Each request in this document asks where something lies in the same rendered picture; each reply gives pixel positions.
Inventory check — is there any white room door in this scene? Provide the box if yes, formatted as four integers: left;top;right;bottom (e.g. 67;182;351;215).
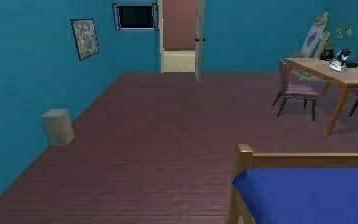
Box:
194;0;206;81

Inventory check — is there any beige bin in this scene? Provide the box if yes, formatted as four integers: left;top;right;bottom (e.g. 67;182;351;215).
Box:
41;108;76;147

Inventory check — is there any wooden bed with blue cover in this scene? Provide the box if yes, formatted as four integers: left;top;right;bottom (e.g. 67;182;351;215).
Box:
226;143;358;224

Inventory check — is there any easel with painted canvas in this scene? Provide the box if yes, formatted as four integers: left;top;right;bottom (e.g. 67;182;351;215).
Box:
290;11;330;81

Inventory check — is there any house plant in black pot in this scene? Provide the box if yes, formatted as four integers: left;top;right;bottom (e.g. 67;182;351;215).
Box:
319;25;354;62

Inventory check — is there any wooden table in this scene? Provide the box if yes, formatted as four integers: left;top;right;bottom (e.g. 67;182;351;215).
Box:
285;57;358;137

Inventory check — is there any dark window with grey frame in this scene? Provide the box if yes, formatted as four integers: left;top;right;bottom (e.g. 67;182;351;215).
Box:
112;2;160;32

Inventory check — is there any framed grey wall picture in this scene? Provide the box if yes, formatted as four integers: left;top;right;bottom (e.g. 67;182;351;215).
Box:
70;17;100;62

